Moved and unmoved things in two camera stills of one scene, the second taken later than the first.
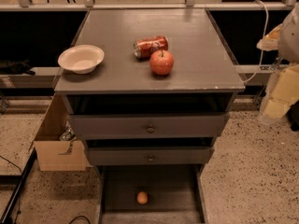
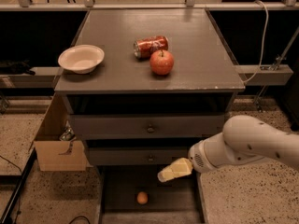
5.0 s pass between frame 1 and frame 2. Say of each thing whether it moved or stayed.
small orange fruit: stayed
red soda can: stayed
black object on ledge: stayed
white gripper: moved
